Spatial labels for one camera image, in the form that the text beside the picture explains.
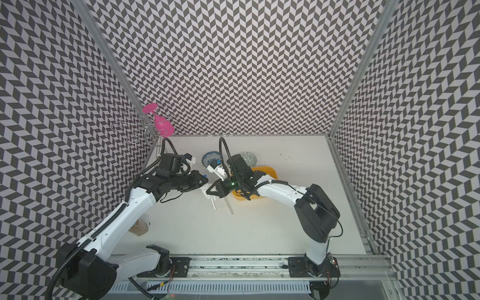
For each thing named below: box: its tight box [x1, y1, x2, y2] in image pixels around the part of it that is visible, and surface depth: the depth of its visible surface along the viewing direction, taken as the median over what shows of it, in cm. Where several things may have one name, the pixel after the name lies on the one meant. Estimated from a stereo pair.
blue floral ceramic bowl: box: [201, 151, 222, 169], surface depth 106 cm
